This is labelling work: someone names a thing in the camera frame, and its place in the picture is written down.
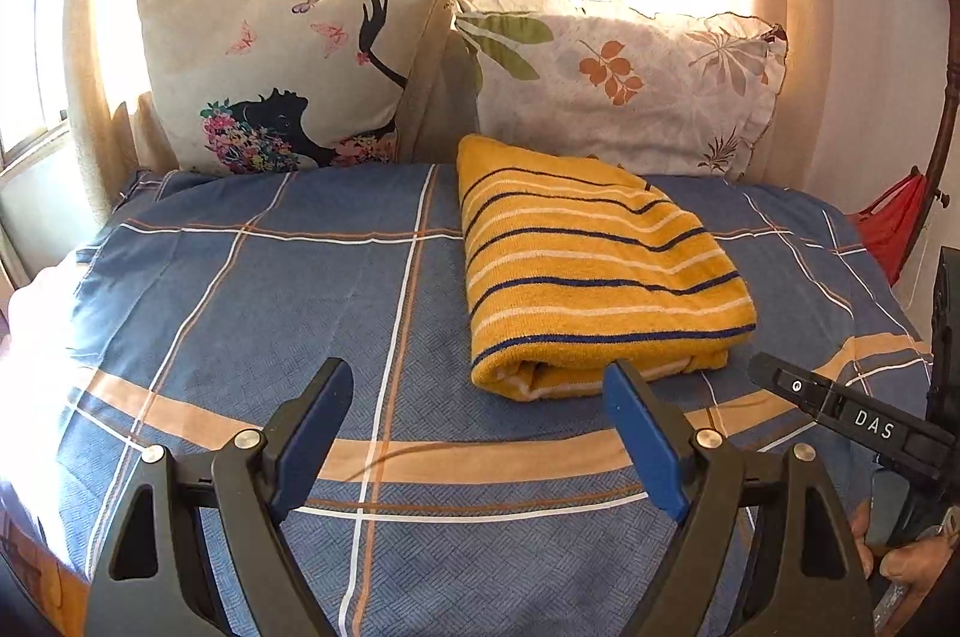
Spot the red cloth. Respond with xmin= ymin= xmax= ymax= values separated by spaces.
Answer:
xmin=853 ymin=164 xmax=932 ymax=287

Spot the window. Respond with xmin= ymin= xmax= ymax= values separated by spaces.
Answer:
xmin=0 ymin=0 xmax=95 ymax=297

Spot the blue plaid bed sheet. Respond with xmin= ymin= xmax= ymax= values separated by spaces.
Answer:
xmin=7 ymin=163 xmax=935 ymax=637

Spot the cushion with black silhouette print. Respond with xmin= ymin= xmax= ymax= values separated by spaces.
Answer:
xmin=136 ymin=0 xmax=445 ymax=176

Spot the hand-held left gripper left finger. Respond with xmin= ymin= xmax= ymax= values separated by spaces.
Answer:
xmin=82 ymin=357 xmax=354 ymax=637

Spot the brown wooden coat rack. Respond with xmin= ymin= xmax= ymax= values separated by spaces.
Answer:
xmin=855 ymin=0 xmax=960 ymax=278

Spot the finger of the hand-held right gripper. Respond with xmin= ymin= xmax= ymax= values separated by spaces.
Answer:
xmin=747 ymin=350 xmax=960 ymax=482

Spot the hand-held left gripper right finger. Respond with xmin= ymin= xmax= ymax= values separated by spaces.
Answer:
xmin=603 ymin=359 xmax=879 ymax=637

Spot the person's right hand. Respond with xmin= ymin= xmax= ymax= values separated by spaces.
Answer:
xmin=850 ymin=500 xmax=960 ymax=637

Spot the white pillow with leaf print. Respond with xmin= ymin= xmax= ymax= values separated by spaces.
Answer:
xmin=448 ymin=0 xmax=790 ymax=181

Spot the yellow striped sweater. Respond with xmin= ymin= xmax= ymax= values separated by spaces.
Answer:
xmin=457 ymin=134 xmax=757 ymax=402

